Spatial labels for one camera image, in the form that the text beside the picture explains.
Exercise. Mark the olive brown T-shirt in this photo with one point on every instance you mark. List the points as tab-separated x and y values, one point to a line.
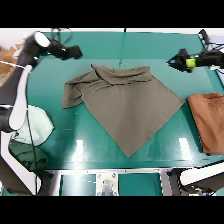
126	106

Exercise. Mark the dark green garment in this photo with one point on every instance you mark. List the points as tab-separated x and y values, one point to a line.
26	156

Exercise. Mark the pale green garment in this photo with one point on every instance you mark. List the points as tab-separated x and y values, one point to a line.
37	126

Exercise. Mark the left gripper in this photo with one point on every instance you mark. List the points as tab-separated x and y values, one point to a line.
70	52

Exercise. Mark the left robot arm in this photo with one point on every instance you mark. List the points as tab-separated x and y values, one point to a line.
19	90

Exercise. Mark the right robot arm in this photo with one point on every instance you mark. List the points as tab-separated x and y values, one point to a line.
208	58

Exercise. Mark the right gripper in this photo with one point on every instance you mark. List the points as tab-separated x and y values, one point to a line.
180	60

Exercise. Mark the rust brown garment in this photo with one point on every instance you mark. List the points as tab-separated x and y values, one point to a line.
209	121

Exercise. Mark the silver frame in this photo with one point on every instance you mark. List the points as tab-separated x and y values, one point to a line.
106	181

